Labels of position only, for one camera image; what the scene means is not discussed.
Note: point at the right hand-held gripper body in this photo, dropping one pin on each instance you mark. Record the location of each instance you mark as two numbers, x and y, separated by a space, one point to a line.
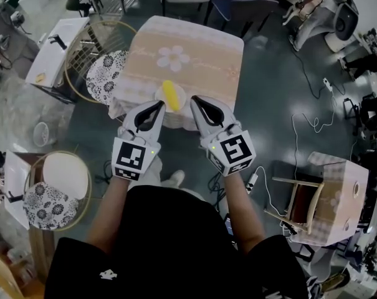
235 151

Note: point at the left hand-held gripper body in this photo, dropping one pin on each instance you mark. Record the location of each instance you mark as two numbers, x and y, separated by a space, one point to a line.
132 157

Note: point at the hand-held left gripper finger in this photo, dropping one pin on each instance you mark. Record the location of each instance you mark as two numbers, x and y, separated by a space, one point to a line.
158 126
129 120

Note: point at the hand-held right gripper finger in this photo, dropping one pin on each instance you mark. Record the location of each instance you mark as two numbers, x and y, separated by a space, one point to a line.
228 114
200 123

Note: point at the white round plate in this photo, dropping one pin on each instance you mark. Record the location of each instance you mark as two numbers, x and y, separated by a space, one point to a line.
182 97

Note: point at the yellow soft object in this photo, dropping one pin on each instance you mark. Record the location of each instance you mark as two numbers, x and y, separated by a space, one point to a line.
171 95

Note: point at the person's right forearm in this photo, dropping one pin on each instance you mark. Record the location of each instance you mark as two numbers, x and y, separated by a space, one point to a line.
244 216

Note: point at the person's left forearm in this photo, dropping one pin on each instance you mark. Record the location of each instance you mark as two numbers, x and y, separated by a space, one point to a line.
108 216

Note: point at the white power strip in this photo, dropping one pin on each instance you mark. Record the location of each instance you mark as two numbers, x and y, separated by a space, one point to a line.
252 183
327 85

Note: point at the person's right white shoe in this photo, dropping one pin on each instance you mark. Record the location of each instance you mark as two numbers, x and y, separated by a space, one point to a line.
174 177

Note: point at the black white floral cushion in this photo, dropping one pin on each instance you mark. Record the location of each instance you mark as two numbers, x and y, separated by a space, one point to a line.
49 207
105 76

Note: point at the beige flower tablecloth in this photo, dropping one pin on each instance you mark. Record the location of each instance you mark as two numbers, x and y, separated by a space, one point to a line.
207 58

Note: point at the white round cushion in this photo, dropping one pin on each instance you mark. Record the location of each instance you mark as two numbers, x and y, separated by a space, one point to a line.
65 173

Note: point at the small black monitor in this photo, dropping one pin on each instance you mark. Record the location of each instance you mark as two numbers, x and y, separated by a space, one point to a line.
228 226

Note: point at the clear plastic bin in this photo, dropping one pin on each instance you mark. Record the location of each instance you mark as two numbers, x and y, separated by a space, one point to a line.
44 134

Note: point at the yellow sponge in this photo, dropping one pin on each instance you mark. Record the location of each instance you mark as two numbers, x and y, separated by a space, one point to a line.
40 77

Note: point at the person's black shirt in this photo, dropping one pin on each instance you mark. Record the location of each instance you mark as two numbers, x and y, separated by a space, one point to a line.
175 248

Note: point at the black faucet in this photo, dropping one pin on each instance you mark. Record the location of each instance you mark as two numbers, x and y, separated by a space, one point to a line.
57 41
13 197

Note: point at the blue padded chair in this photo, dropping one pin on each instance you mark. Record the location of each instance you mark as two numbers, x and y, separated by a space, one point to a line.
247 8

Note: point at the cloth-covered overturned table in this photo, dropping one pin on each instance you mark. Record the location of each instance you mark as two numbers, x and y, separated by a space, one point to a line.
347 198

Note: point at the light wooden chair frame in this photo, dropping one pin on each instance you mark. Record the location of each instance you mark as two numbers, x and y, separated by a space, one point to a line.
314 204

